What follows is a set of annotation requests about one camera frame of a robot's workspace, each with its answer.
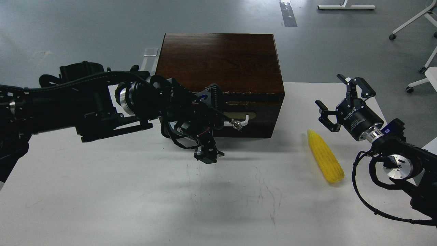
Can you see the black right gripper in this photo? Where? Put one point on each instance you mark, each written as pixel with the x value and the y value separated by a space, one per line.
pixel 357 118

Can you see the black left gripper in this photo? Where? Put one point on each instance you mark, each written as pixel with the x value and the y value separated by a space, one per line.
pixel 189 119

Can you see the wooden drawer with white handle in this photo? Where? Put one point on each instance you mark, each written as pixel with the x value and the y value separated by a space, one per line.
pixel 262 115

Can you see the yellow corn cob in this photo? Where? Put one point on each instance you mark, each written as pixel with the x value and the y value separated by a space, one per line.
pixel 327 161

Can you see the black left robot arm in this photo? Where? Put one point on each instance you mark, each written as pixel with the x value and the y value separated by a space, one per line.
pixel 101 104

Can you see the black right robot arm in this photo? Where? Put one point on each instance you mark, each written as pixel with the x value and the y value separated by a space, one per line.
pixel 395 164

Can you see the dark wooden drawer cabinet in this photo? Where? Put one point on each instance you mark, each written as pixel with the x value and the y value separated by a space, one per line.
pixel 244 65

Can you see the white chair leg with caster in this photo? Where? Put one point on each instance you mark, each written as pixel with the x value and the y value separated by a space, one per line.
pixel 430 75

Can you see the white desk foot bar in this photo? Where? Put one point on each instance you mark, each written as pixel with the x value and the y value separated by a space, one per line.
pixel 346 5

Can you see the white rolling chair base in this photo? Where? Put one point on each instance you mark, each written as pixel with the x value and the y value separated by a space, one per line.
pixel 429 13

